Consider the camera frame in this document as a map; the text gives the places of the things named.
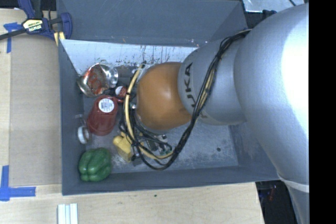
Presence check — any small red and white toy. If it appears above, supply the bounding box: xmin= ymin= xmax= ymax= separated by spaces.
xmin=114 ymin=86 xmax=129 ymax=104

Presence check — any red plastic cup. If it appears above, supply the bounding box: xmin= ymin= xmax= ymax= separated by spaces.
xmin=86 ymin=94 xmax=119 ymax=137

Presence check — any grey metal bin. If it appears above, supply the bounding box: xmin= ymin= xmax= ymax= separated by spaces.
xmin=55 ymin=0 xmax=280 ymax=196

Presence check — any yellow plastic toy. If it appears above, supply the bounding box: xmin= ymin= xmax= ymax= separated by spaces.
xmin=112 ymin=131 xmax=135 ymax=163

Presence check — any green toy bell pepper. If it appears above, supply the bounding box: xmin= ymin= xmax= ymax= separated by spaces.
xmin=78 ymin=147 xmax=112 ymax=183

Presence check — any pale wood flat board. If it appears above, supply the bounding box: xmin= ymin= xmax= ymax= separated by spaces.
xmin=8 ymin=33 xmax=64 ymax=188

